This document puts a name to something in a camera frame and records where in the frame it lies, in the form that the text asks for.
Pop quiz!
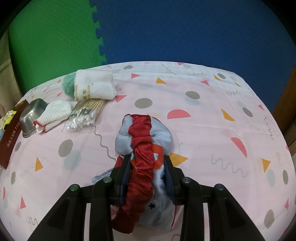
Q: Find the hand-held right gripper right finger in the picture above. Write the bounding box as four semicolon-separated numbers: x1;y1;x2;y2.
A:
163;155;259;241

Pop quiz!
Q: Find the white towel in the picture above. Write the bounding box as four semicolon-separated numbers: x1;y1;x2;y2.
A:
74;69;118;102

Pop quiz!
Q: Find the brown foam mat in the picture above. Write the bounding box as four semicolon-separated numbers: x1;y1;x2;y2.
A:
273;67;296;158

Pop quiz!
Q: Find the pink patterned tablecloth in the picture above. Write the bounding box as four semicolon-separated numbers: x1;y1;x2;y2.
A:
0;61;293;241

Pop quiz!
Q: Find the green fluffy puff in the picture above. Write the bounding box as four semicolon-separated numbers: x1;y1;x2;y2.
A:
62;73;78;100

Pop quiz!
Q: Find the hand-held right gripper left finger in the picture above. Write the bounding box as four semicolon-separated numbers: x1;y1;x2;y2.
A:
30;155;132;241

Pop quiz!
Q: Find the green foam mat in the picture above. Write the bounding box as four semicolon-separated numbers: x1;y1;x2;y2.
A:
8;0;108;95

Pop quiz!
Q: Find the white sock with red trim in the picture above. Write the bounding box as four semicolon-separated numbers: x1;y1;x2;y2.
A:
33;100;73;133

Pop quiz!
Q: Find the red and grey satin cloth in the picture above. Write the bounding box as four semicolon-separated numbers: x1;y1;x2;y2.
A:
92;113;178;234

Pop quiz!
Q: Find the yellow plush toy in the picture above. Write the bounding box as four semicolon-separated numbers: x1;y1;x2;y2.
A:
0;115;16;130

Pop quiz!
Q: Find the bag of cotton swabs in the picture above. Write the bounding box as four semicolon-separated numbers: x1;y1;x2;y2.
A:
61;98;110;133

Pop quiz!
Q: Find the red and gold tin box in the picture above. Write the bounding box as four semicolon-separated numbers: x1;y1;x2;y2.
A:
0;100;29;169

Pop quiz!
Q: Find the stainless steel bowl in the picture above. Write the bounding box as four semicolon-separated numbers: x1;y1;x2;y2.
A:
19;98;48;138

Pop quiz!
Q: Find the beige leaf print curtain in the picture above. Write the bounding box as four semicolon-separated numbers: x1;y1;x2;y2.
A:
0;32;23;118

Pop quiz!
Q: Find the blue foam mat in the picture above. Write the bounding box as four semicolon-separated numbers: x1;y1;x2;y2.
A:
89;0;296;114

